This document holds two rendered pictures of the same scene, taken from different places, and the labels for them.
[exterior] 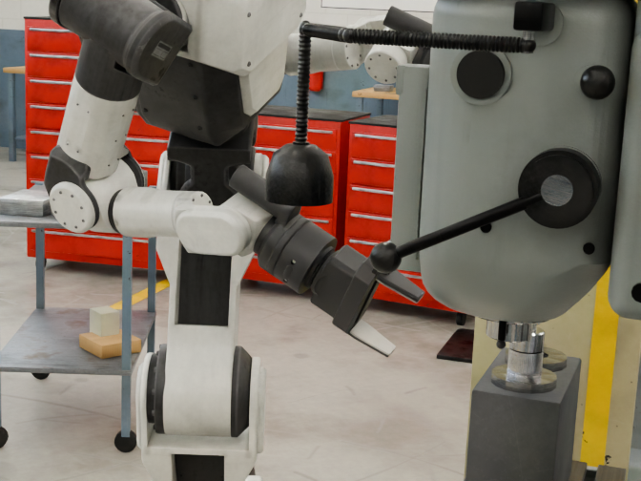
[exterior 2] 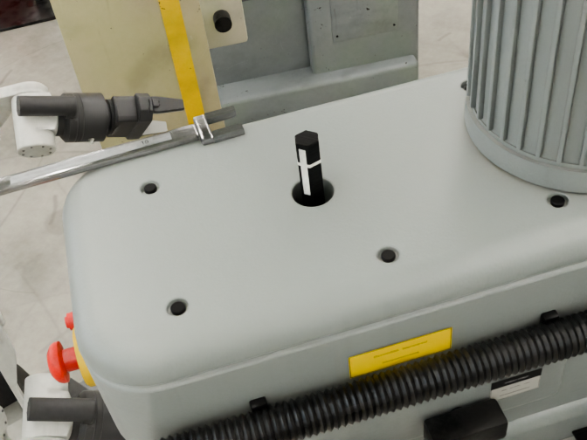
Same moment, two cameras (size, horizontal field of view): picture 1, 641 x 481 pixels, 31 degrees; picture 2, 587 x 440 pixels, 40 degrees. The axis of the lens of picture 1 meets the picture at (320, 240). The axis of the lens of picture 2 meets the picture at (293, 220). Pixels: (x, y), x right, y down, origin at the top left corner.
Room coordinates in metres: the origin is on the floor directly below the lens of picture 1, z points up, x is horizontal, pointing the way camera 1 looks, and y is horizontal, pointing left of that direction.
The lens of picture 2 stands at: (0.69, 0.06, 2.37)
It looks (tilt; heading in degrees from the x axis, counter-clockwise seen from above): 45 degrees down; 332
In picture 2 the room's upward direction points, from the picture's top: 8 degrees counter-clockwise
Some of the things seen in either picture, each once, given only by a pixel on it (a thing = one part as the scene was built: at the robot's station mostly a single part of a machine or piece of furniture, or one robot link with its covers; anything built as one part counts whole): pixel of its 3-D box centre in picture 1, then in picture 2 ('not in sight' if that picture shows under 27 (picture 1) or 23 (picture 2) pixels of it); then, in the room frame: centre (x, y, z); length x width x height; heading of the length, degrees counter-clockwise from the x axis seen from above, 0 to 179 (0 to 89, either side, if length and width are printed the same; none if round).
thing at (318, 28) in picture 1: (327, 32); not in sight; (1.10, 0.00, 1.58); 0.17 x 0.01 x 0.01; 15
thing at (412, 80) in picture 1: (414, 168); not in sight; (1.17, -0.09, 1.45); 0.04 x 0.04 x 0.21; 72
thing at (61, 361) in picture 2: not in sight; (66, 360); (1.21, 0.04, 1.76); 0.04 x 0.03 x 0.04; 162
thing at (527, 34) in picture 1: (533, 27); not in sight; (0.99, -0.17, 1.60); 0.08 x 0.02 x 0.04; 162
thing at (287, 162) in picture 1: (299, 171); not in sight; (1.19, 0.02, 1.43); 0.07 x 0.07 x 0.06
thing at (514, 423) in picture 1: (524, 429); not in sight; (1.56, -0.31, 1.02); 0.22 x 0.12 x 0.20; 161
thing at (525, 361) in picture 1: (526, 355); not in sight; (1.51, -0.29, 1.14); 0.05 x 0.05 x 0.06
